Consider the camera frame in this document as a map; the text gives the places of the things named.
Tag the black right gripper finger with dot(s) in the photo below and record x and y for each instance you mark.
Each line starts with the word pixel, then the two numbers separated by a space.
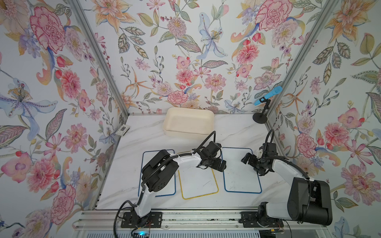
pixel 259 168
pixel 250 159

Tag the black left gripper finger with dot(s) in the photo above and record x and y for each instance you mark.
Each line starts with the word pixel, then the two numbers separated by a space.
pixel 204 164
pixel 219 165

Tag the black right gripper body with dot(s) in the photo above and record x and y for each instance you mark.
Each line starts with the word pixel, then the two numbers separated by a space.
pixel 261 164

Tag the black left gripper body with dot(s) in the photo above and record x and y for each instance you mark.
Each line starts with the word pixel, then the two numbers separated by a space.
pixel 210 156

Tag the blue-framed whiteboard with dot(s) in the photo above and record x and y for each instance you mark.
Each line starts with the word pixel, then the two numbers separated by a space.
pixel 239 177
pixel 166 177

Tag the yellow-framed whiteboard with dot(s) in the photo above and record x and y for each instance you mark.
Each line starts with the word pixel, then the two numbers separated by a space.
pixel 193 180

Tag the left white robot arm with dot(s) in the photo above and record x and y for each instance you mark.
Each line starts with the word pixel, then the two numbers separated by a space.
pixel 149 190

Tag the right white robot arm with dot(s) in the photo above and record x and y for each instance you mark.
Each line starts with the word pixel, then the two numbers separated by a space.
pixel 308 200

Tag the cream plastic storage box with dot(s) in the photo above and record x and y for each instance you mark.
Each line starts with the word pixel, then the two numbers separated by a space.
pixel 188 123

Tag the small white card box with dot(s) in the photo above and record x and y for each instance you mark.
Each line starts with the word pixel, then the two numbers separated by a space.
pixel 122 130

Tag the black microphone stand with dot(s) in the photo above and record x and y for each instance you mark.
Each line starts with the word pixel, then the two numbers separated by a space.
pixel 261 118

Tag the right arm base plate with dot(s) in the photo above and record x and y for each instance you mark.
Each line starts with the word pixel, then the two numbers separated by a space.
pixel 254 220

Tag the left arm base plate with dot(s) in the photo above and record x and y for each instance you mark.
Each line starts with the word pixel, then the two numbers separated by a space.
pixel 132 220

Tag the aluminium front rail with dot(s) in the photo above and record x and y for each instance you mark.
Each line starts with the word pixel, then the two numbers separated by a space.
pixel 191 224

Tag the aluminium corner post right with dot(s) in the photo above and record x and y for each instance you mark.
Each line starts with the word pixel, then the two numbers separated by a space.
pixel 322 17

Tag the aluminium corner post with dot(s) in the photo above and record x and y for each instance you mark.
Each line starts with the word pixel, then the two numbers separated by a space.
pixel 89 34
pixel 322 17

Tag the aluminium corner post left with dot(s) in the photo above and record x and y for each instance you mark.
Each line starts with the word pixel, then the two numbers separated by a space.
pixel 89 34

